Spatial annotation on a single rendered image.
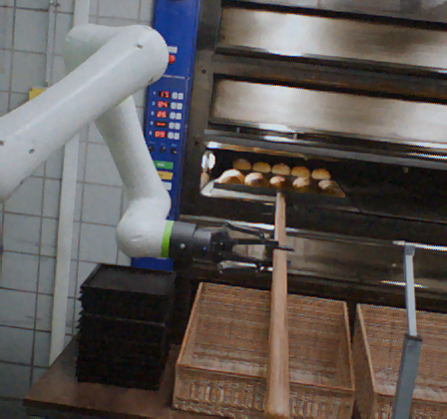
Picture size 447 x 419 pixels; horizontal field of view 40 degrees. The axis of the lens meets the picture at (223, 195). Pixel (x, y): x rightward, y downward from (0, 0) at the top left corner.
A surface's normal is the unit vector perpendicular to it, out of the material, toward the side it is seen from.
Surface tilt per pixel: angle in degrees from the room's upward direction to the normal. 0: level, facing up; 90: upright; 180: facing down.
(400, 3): 90
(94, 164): 90
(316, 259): 70
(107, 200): 90
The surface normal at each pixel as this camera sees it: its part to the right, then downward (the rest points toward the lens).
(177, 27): -0.07, 0.15
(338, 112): -0.04, -0.19
